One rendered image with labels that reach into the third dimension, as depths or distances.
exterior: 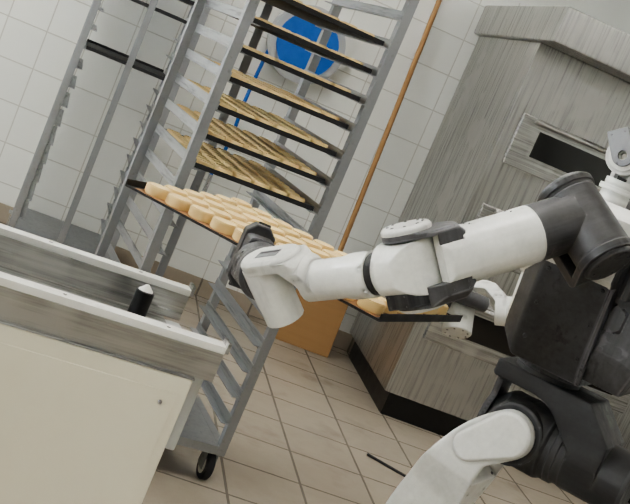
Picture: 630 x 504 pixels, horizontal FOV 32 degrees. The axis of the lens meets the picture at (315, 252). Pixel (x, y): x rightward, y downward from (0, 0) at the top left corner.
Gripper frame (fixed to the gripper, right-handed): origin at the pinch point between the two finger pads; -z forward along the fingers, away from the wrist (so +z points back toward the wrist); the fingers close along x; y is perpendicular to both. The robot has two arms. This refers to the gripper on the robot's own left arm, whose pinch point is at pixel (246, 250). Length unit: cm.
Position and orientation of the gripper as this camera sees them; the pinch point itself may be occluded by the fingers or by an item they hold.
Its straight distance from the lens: 201.9
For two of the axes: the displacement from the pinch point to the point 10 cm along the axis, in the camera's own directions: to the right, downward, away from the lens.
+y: -8.9, -3.4, -3.1
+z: 2.4, 2.5, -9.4
